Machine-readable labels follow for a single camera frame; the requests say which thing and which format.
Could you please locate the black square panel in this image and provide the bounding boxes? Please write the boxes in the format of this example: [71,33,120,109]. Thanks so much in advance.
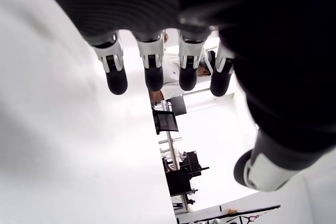
[170,95,188,116]

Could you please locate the white humanoid robot on gantry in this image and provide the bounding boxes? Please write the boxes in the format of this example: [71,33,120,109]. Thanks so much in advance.
[195,217,224,224]

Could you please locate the seated person in white shirt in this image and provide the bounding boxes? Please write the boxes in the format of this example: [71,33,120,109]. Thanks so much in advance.
[148,34,218,106]

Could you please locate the black robot gantry frame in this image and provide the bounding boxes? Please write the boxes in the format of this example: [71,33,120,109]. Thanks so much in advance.
[194,204,281,224]

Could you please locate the aluminium profile frame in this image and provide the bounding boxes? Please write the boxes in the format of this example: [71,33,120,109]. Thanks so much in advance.
[158,131,196,211]

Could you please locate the black folding chair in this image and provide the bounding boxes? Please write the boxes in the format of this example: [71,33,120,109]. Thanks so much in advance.
[152,107,180,135]

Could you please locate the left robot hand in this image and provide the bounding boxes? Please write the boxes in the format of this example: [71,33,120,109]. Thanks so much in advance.
[31,0,336,193]

